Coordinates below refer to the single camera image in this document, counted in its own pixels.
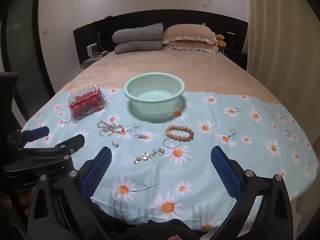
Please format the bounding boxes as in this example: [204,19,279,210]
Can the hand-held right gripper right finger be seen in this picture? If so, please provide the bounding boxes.
[210,146,294,240]

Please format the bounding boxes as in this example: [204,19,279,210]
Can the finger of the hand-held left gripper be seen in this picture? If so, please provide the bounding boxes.
[21,126,50,143]
[54,134,86,156]

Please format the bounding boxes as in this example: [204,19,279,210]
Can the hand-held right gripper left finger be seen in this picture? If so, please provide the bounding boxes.
[27,146,113,240]

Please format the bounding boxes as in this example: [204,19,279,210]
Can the pink pearl bead bracelet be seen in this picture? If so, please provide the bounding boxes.
[97,120,125,134]

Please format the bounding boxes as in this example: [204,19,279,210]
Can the cluster of crystal earrings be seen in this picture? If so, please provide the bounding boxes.
[133,147,165,165]

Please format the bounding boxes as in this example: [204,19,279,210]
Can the wooden bead bracelet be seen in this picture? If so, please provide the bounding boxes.
[165,125,195,142]

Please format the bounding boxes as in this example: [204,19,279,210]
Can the thin silver bangle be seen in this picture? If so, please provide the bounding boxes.
[163,137,181,149]

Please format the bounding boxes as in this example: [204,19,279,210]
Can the mint green plastic basket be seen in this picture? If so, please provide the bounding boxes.
[124,73,186,123]

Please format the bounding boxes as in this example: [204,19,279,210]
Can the clear box of cherry tomatoes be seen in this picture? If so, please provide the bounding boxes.
[69,84,108,120]

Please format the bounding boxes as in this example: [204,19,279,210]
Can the blue daisy print cloth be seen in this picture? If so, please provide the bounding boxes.
[21,88,319,230]

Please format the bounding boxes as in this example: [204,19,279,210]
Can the person's dark clothing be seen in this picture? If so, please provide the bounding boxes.
[92,200,203,240]

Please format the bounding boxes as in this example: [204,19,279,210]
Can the bedside table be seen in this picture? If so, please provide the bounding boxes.
[83,51,108,65]

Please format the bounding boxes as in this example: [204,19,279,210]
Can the dark glass door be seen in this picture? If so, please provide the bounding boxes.
[0,0,56,130]

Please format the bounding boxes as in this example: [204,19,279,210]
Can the white bedside appliance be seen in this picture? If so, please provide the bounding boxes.
[87,44,99,57]

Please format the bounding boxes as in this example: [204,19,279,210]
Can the folded grey blanket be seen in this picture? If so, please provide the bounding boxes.
[114,41,164,55]
[112,23,164,43]

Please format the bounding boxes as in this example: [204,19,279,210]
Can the bed with beige blanket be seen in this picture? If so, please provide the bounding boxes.
[21,50,320,230]

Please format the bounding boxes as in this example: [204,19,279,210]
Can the beige ruffled pillow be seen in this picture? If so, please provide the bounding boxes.
[162,24,217,45]
[162,41,219,54]

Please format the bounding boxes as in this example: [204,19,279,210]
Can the yellow teddy bear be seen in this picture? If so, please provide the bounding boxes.
[215,34,227,48]

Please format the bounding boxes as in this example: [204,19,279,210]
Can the cream curtain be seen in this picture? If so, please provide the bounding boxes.
[246,0,320,147]

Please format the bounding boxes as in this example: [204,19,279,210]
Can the black headboard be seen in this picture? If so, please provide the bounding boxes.
[73,10,248,67]

